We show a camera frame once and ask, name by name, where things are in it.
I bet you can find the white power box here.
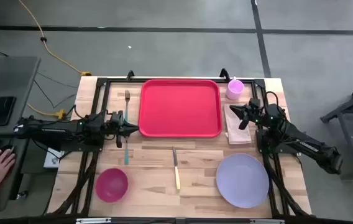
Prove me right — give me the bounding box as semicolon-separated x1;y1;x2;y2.
43;147;64;169

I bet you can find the silver metal bracket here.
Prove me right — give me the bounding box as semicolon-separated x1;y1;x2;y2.
250;218;285;224
76;217;112;224

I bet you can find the black smartphone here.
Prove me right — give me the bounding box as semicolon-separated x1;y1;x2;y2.
0;96;17;127

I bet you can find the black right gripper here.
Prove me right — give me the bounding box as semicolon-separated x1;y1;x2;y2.
229;98;262;131

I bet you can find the yellow cable with plug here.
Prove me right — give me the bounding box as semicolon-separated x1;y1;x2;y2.
26;103;67;120

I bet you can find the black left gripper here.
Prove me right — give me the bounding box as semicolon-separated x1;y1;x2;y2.
104;110;140;149

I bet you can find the magenta plastic bowl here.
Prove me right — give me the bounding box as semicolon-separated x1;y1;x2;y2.
95;167;129;203

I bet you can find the red plastic tray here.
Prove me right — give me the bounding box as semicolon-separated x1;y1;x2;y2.
138;79;223;139

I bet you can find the knife with cream handle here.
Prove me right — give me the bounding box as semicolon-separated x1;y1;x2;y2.
172;147;181;191

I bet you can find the pink plastic mug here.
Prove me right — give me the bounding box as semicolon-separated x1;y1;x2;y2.
226;77;245;101

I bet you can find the fork with teal handle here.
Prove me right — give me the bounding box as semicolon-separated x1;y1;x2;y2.
124;90;131;123

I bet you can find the beige napkin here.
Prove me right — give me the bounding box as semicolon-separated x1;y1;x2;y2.
224;103;252;146

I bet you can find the spoon with teal handle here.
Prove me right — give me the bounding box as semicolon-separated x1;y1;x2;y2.
124;136;130;166

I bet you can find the yellow extension cable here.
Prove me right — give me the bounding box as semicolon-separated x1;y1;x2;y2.
17;0;93;77

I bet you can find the lavender plastic plate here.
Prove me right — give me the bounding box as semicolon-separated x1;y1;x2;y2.
216;152;270;209

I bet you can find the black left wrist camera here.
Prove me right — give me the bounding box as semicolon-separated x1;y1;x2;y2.
110;111;124;125

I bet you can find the black computer mouse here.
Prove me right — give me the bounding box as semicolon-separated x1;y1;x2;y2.
0;144;16;156

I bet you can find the black metal table frame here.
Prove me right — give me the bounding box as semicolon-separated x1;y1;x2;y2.
47;68;313;218

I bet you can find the grey side desk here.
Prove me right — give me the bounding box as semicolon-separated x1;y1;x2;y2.
0;55;40;212

